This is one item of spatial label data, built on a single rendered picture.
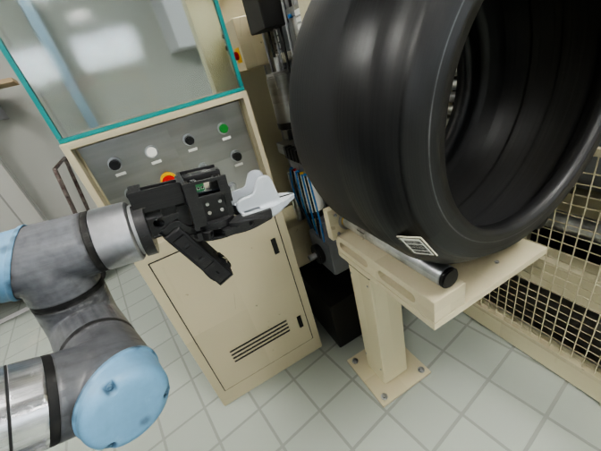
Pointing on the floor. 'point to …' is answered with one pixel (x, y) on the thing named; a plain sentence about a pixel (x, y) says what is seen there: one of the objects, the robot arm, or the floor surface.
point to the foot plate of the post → (385, 394)
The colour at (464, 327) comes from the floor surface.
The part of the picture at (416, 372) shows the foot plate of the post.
